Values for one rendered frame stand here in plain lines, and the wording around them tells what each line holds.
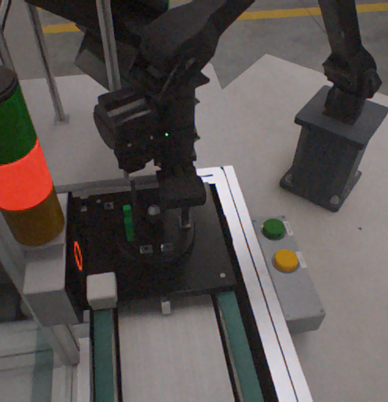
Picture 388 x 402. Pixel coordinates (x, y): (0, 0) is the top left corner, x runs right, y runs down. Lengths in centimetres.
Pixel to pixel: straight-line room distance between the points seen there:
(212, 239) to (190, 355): 20
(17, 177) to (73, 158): 75
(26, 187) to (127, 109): 19
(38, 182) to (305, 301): 49
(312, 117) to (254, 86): 47
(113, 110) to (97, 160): 58
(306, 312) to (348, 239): 28
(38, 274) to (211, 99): 93
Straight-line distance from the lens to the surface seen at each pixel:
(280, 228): 78
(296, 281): 74
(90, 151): 110
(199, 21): 50
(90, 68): 80
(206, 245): 74
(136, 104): 51
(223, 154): 107
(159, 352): 71
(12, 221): 38
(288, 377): 67
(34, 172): 35
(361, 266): 92
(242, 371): 67
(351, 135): 87
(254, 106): 124
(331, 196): 98
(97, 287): 69
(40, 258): 42
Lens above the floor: 157
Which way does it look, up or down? 48 degrees down
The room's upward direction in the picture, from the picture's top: straight up
